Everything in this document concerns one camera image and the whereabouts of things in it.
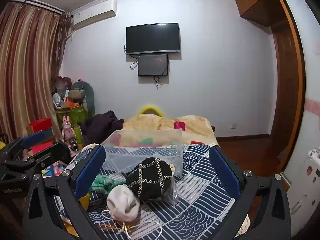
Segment brown wooden wardrobe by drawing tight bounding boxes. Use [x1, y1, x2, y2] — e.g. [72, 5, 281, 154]
[235, 0, 307, 174]

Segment white wardrobe sliding door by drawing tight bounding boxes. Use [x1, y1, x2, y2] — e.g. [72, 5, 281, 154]
[281, 0, 320, 237]

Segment white air conditioner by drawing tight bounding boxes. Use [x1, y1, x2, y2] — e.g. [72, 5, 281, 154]
[71, 0, 117, 32]

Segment green plush dinosaur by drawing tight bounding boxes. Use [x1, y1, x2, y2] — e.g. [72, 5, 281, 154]
[69, 79, 95, 118]

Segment brown striped curtain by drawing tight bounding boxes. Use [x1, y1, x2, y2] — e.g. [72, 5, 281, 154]
[0, 1, 69, 143]

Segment red box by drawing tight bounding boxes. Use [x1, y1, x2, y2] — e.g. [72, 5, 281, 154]
[27, 118, 52, 133]

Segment pink box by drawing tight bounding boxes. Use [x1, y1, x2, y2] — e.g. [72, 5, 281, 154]
[32, 142, 54, 155]

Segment green knit cloth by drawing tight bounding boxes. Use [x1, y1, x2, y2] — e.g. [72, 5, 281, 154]
[90, 174, 127, 196]

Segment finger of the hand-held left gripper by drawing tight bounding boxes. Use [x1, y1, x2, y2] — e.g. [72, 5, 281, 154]
[0, 129, 53, 161]
[25, 142, 72, 173]

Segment dark clothes pile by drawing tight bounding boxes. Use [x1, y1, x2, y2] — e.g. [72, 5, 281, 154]
[82, 110, 125, 144]

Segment pink rabbit toy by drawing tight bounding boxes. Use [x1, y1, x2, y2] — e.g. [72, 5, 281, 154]
[62, 116, 75, 141]

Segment large black wall television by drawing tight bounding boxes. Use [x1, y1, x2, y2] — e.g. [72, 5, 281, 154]
[126, 23, 181, 55]

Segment white knit hat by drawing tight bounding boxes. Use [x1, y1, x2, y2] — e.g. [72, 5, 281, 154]
[107, 185, 140, 222]

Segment small black wall monitor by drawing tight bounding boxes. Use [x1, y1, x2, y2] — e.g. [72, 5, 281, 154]
[138, 54, 169, 77]

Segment yellow printed blanket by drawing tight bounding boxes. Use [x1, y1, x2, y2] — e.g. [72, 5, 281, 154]
[122, 114, 218, 147]

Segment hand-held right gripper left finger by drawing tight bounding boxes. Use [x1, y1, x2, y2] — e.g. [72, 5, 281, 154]
[22, 146, 107, 240]

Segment clear plastic storage box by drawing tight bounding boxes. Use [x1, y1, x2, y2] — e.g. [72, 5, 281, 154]
[101, 129, 184, 207]

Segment yellow chair back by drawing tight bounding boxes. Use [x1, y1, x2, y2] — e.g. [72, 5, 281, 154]
[138, 106, 163, 117]

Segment black hat with silver chains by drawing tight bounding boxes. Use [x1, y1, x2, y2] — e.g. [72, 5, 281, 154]
[126, 157, 173, 202]

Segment blue patterned bed sheet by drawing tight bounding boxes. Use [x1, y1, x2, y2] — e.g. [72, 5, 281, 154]
[54, 144, 250, 240]

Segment green box of clutter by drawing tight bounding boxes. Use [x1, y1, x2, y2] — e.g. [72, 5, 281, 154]
[56, 105, 88, 131]

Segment small yellow object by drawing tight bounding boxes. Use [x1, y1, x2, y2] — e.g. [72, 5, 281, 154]
[79, 192, 91, 212]

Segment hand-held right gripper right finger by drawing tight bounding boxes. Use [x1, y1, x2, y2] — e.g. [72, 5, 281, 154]
[209, 146, 292, 240]

